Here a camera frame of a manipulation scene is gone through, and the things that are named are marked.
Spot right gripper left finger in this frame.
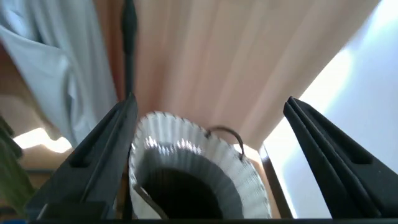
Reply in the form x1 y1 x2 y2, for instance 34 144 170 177
24 93 139 220

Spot pale grey garment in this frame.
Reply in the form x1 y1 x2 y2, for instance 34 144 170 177
0 0 118 149

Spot black clothes rack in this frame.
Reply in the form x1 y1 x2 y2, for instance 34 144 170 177
24 0 138 220

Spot green sleeveless shirt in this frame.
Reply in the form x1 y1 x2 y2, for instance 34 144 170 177
0 114 35 218

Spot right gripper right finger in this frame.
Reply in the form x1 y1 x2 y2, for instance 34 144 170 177
282 95 398 219

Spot white laundry basket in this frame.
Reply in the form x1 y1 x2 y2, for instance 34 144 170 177
127 111 272 220

